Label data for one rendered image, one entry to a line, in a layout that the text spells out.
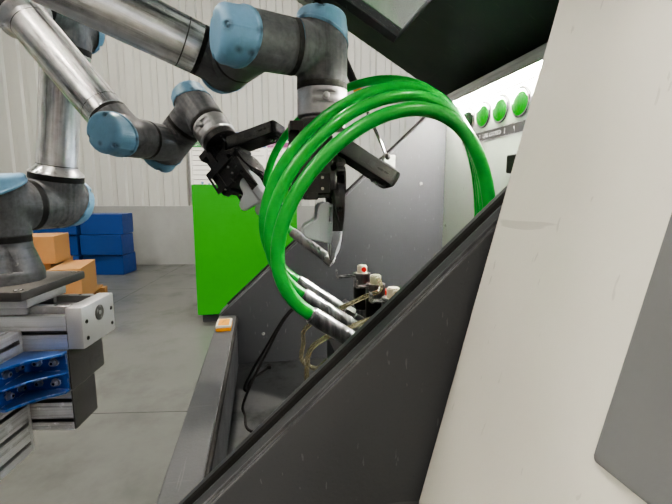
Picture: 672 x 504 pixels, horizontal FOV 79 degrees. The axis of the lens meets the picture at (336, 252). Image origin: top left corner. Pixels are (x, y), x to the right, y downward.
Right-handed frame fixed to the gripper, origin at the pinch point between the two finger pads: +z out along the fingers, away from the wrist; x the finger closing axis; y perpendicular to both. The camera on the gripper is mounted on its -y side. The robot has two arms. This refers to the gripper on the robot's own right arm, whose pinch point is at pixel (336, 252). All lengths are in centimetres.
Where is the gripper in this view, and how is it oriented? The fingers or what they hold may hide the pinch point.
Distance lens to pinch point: 65.2
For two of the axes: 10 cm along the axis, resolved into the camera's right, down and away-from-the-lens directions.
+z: 0.0, 9.9, 1.4
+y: -9.8, 0.2, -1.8
